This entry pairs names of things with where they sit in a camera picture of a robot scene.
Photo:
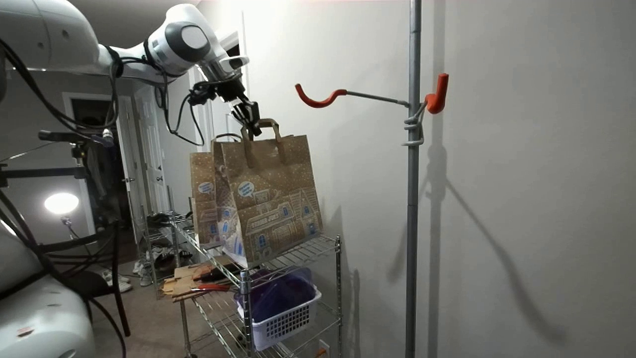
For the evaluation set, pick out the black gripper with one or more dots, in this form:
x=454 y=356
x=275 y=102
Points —
x=231 y=90

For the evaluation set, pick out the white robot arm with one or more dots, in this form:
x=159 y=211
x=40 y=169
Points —
x=66 y=40

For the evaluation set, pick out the black tripod stand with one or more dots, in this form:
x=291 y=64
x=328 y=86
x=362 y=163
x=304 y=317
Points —
x=100 y=185

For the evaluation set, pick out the white pole clamp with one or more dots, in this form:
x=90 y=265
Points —
x=412 y=132

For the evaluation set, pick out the purple cloth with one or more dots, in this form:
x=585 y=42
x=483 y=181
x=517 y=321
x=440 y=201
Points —
x=281 y=295

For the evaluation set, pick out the orange tipped metal hook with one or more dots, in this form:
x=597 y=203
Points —
x=438 y=96

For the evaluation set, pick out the grey metal pole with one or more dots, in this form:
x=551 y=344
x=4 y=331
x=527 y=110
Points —
x=414 y=231

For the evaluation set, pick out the round bright lamp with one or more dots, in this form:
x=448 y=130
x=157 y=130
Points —
x=60 y=203

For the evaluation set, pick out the white plastic basket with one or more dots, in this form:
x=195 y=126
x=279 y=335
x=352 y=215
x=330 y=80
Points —
x=285 y=321

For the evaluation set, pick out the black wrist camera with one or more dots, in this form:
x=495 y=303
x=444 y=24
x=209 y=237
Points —
x=203 y=92

